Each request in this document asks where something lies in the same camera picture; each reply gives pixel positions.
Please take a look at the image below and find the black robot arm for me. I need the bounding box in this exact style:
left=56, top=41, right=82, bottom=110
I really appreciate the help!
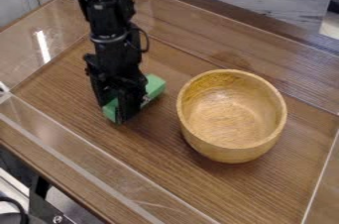
left=76, top=0, right=148, bottom=124

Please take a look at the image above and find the green rectangular block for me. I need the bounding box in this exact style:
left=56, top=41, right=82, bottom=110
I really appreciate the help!
left=102, top=74, right=166, bottom=124

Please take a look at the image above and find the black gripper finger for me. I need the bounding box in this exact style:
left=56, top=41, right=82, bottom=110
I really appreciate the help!
left=115, top=89, right=146, bottom=124
left=86, top=67, right=115, bottom=106

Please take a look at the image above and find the brown wooden bowl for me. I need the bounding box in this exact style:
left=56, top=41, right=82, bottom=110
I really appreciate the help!
left=176, top=69, right=287, bottom=164

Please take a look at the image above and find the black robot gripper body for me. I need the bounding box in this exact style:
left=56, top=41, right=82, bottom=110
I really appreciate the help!
left=84, top=31, right=148, bottom=94

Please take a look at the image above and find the black cable under table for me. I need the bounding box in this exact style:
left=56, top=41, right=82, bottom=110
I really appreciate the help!
left=0, top=194, right=31, bottom=224

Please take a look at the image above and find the black metal table leg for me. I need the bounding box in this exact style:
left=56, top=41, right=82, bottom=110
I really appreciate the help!
left=28, top=176, right=76, bottom=224

